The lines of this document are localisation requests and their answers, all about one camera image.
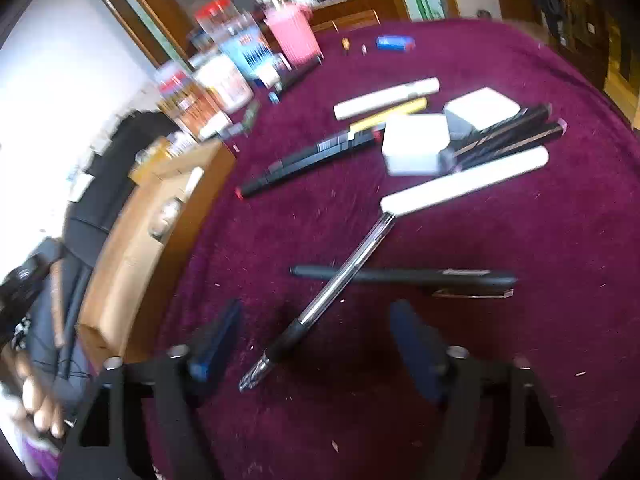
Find red lid clear jar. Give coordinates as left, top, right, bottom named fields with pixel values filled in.
left=194, top=0, right=252, bottom=47

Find slim white tube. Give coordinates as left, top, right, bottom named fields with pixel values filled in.
left=333, top=77, right=441, bottom=121

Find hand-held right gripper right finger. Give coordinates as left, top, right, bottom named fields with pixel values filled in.
left=389, top=300, right=581, bottom=480

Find cardboard box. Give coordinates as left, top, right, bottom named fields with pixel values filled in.
left=76, top=137, right=237, bottom=363

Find wooden counter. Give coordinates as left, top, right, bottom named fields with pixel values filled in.
left=307, top=0, right=402, bottom=23

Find black marker red end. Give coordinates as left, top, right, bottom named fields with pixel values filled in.
left=236, top=146, right=347, bottom=199

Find yellow pen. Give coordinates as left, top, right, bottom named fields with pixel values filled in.
left=349, top=97, right=429, bottom=134

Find yellow packet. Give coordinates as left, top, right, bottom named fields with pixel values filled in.
left=130, top=137, right=175, bottom=182

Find wooden staircase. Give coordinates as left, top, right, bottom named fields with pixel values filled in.
left=562, top=0, right=640, bottom=128

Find black office chair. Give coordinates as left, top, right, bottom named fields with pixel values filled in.
left=61, top=111, right=177, bottom=266

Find white cube box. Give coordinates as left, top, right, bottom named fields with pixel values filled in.
left=443, top=87, right=522, bottom=134
left=381, top=113, right=449, bottom=177

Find long white box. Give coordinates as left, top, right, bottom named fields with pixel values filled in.
left=380, top=146, right=550, bottom=219

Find wooden slatted chair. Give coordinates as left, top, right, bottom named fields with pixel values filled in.
left=309, top=9, right=382, bottom=34

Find black pen with clip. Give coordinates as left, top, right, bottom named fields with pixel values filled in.
left=289, top=265, right=519, bottom=302

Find white printed packet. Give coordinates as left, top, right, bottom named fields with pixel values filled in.
left=194, top=54, right=254, bottom=114

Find pink ribbed container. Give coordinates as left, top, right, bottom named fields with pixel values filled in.
left=263, top=2, right=324, bottom=69

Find clear jar orange contents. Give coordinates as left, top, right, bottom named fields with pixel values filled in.
left=156, top=71, right=232, bottom=142

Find wood framed glass partition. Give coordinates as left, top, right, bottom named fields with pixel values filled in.
left=74, top=0, right=461, bottom=70

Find black pink-capped pencil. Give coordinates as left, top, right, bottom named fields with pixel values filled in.
left=452, top=103, right=554, bottom=155
left=452, top=118, right=567, bottom=168

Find blue eraser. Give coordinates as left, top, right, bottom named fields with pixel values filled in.
left=375, top=34, right=416, bottom=54

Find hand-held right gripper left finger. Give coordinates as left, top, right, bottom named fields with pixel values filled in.
left=56, top=299, right=244, bottom=480

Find person's left hand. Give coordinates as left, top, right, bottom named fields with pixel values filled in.
left=0, top=345, right=68, bottom=441

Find clear ballpoint pen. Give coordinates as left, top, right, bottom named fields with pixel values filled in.
left=239, top=211, right=397, bottom=392

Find blue printed box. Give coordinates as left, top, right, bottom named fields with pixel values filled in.
left=219, top=33, right=282, bottom=82

